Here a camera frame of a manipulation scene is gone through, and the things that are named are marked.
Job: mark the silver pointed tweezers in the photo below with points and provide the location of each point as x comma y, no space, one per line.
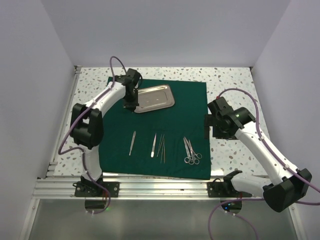
163,151
160,145

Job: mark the dark green surgical cloth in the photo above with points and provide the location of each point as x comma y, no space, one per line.
168,142

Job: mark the aluminium rail frame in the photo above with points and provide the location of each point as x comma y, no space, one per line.
151,207

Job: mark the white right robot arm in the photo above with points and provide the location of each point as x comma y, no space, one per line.
285,183

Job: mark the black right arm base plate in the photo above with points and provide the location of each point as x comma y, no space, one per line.
219,188

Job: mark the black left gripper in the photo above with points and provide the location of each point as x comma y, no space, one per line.
131,106

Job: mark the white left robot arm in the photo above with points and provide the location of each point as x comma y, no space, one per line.
87,127

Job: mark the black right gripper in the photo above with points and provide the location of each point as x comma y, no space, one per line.
210,120

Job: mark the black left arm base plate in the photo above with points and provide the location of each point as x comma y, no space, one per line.
87,189

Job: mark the stainless steel instrument tray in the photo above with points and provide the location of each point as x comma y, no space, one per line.
154,98

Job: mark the silver surgical scissors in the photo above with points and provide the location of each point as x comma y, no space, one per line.
189,158
193,158

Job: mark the silver scalpel handle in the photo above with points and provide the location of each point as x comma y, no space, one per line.
132,143

